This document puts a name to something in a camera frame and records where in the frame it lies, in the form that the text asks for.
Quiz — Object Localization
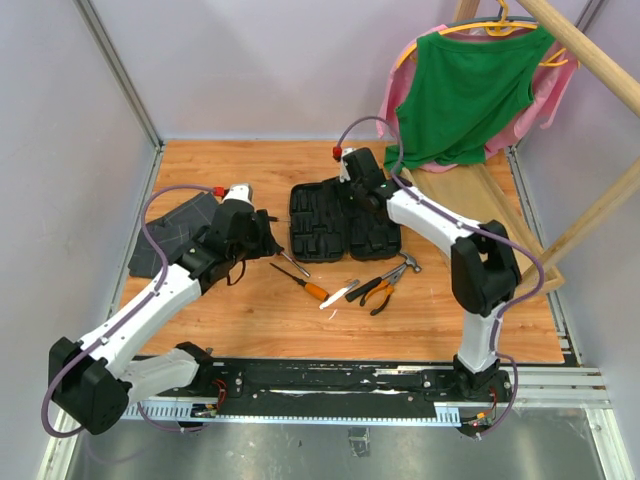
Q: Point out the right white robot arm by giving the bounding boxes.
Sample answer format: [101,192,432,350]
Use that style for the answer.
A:
[332,146,521,400]

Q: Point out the green sleeveless shirt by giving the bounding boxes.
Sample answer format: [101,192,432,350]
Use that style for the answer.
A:
[384,27,554,170]

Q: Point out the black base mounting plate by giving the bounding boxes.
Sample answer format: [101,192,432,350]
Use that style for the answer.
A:
[160,358,518,425]

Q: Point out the claw hammer black handle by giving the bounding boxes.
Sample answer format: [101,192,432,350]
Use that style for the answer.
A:
[346,251,422,302]

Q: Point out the pink shirt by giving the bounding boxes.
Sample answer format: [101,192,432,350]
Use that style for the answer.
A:
[377,25,578,171]

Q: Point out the wooden rack frame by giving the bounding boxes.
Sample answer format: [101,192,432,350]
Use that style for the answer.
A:
[452,0,640,274]

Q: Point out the yellow clothes hanger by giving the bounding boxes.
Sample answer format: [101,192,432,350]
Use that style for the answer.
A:
[395,1,569,69]

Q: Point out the orange-handled screwdriver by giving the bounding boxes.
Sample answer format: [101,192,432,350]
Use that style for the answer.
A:
[270,263,329,302]

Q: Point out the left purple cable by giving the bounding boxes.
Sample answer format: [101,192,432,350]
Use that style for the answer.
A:
[40,183,226,464]

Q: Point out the black plastic tool case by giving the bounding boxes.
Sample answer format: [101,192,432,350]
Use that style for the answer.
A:
[289,177,402,263]

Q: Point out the aluminium frame rail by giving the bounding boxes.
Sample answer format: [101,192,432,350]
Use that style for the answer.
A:
[72,0,166,151]

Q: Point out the wooden tray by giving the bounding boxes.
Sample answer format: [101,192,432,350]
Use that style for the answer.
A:
[400,157,543,309]

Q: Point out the black-handled screwdriver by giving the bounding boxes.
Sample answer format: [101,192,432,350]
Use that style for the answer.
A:
[279,250,311,278]

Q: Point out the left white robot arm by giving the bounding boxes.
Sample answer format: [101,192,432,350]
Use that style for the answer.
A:
[41,183,276,437]

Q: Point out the grey checked cloth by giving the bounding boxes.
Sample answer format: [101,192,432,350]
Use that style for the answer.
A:
[128,193,218,279]

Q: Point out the orange-black pliers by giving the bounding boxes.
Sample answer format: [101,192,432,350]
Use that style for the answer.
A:
[359,271,405,316]

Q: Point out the silver metal file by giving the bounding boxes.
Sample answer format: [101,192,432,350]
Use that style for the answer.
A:
[319,279,360,310]

